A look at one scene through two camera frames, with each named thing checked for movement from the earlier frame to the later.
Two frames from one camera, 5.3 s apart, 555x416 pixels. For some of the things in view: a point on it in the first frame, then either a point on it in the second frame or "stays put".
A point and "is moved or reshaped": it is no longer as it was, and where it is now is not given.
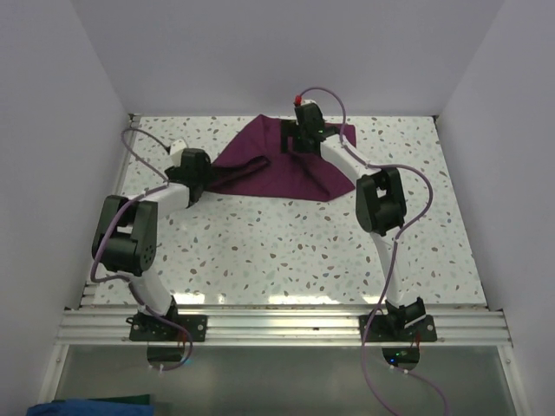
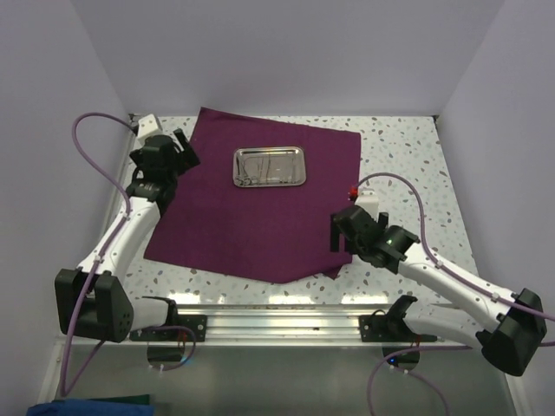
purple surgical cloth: x=253 y=163 is moved or reshaped
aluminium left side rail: x=89 y=289 stays put
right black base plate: x=381 y=329 stays put
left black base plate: x=144 y=328 stays put
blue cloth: x=90 y=408 stays put
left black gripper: x=205 y=175 -> x=186 y=159
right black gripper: x=290 y=129 -> x=335 y=238
